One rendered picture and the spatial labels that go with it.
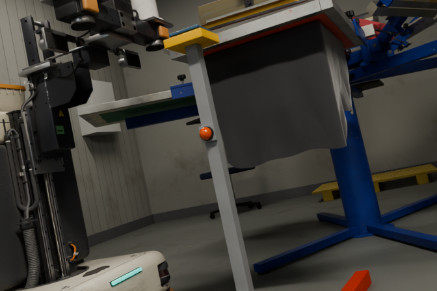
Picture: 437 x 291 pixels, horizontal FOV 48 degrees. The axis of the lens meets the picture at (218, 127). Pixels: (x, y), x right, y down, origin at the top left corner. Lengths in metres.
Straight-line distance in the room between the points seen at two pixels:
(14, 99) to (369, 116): 4.49
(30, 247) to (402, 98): 4.74
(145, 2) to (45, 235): 0.93
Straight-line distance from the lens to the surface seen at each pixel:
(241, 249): 1.47
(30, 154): 1.84
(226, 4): 1.84
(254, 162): 1.73
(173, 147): 6.57
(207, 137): 1.42
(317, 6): 1.59
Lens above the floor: 0.54
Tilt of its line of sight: 5 degrees up
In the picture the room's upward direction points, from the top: 12 degrees counter-clockwise
